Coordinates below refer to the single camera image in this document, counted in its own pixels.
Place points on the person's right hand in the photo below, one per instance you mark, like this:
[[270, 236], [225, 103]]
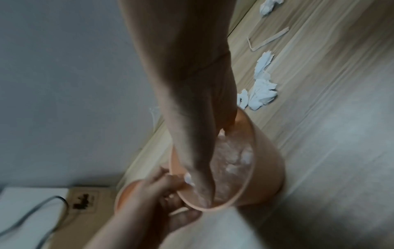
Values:
[[197, 116]]

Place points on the person's left hand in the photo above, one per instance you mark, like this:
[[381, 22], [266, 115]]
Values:
[[150, 201]]

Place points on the orange plastic lid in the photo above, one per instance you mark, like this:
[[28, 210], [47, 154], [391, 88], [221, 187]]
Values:
[[123, 194]]

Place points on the clear plastic bag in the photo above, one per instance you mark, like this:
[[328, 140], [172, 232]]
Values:
[[234, 158]]

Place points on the pink desktop trash bin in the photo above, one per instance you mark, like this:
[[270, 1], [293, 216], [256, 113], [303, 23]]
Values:
[[267, 170]]

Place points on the thin wooden stick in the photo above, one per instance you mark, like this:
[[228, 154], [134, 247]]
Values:
[[271, 39]]

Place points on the person's right forearm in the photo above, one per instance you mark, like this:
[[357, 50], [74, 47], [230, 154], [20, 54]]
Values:
[[178, 36]]

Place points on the person's left forearm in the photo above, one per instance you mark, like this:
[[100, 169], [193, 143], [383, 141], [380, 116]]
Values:
[[123, 236]]

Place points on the cardboard box with black print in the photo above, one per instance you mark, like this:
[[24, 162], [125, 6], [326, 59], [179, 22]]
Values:
[[89, 231]]

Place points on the large white box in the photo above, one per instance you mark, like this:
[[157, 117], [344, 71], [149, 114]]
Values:
[[18, 206]]

